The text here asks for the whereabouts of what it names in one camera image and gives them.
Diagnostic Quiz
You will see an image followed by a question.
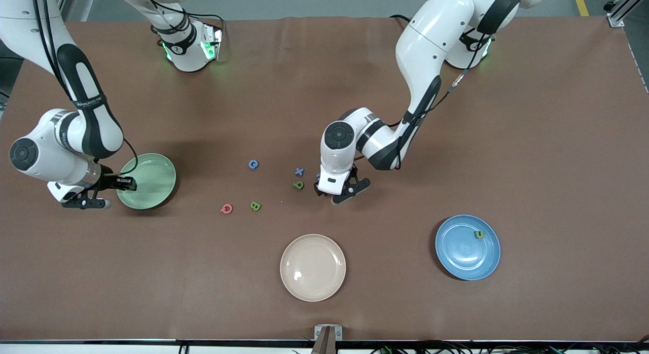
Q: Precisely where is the light green plate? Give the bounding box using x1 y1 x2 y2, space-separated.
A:
116 153 177 210

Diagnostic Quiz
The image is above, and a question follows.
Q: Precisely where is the beige plate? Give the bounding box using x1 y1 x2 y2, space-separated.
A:
280 234 347 302

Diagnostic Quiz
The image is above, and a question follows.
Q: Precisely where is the blue plate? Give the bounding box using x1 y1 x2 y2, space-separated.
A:
435 215 501 281

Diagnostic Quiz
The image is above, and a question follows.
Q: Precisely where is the brown table cover sheet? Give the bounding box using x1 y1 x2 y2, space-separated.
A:
0 17 649 342

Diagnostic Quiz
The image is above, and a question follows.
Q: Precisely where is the black table edge strip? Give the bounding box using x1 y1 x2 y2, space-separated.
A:
0 338 649 344

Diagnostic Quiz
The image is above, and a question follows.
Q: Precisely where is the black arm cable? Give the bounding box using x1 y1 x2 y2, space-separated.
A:
388 32 497 169
30 0 139 176

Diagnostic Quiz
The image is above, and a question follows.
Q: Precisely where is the brown camera post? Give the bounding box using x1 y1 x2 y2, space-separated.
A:
311 328 337 354

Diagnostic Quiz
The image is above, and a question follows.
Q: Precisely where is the aluminium frame profile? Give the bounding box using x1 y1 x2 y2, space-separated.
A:
603 0 649 27
61 0 97 22

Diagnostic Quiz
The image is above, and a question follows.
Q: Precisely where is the black base cable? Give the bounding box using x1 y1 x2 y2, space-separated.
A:
137 0 226 35

